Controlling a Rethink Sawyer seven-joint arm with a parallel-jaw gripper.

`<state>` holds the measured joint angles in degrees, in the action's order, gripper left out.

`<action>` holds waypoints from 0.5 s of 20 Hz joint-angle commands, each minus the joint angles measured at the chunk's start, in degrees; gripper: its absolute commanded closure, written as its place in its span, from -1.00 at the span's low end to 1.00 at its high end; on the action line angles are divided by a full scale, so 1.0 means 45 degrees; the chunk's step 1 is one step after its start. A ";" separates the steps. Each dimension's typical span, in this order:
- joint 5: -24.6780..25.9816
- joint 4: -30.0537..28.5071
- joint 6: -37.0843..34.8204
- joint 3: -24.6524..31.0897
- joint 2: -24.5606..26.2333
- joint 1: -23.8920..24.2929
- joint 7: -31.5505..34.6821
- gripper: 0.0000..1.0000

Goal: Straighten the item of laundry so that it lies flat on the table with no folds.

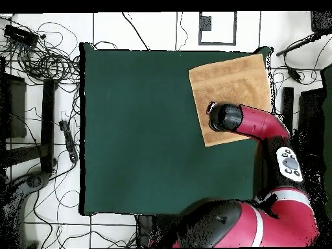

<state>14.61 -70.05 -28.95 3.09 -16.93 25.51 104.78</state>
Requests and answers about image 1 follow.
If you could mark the black electronics box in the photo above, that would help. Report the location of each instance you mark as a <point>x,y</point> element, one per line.
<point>20,35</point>

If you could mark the grey square frame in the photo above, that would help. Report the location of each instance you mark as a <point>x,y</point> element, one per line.
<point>234,28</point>

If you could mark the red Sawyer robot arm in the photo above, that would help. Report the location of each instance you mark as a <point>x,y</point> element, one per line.
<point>285,225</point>

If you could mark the black corner box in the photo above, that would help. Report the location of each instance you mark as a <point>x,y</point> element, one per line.
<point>321,22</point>

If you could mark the black rod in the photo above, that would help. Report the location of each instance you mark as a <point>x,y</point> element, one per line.
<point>298,44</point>

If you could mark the grey rounded base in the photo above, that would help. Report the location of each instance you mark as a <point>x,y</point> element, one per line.
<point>15,197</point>

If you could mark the black power strip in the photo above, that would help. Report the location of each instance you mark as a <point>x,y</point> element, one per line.
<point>68,141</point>

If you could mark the black power adapter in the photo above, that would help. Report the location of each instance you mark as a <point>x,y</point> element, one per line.
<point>294,74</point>

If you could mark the tan terry towel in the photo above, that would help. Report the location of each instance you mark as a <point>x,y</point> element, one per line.
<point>228,83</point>

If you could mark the dark flat panel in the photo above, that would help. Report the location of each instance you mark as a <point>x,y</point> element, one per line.
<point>15,109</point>
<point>311,114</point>

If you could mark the black stand bar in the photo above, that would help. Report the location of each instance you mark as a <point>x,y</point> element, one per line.
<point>48,124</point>
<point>288,103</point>

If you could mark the dark green table cloth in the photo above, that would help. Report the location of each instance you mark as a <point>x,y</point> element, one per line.
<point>124,129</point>

